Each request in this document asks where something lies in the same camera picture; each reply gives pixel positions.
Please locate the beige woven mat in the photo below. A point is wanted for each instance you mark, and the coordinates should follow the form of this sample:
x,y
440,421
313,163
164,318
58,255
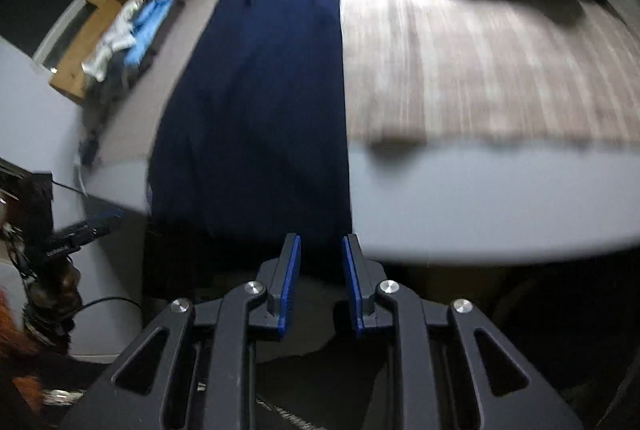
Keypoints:
x,y
475,75

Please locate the person's orange hair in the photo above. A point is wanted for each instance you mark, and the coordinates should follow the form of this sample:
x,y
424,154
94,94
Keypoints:
x,y
15,350

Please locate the navy blue garment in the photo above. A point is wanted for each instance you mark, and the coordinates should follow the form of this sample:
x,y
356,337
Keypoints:
x,y
260,110

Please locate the person's left hand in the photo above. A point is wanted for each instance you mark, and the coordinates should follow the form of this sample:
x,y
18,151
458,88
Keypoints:
x,y
52,282

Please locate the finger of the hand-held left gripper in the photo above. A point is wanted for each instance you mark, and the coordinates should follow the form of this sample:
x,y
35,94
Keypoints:
x,y
85,232

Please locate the dark grey cloth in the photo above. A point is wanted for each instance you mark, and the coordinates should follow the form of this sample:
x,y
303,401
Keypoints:
x,y
107,100

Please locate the light blue cloth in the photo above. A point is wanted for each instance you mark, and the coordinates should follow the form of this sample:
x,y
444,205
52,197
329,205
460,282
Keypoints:
x,y
150,20

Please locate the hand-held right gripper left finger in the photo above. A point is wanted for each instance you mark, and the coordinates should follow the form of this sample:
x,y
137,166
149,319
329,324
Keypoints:
x,y
290,290

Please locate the cardboard box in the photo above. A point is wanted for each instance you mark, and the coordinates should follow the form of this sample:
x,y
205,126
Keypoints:
x,y
75,70

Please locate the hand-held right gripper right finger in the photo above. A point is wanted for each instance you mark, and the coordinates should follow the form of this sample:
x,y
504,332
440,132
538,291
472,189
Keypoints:
x,y
352,290

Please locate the white cloth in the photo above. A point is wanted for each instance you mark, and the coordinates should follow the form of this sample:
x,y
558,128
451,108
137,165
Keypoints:
x,y
112,40

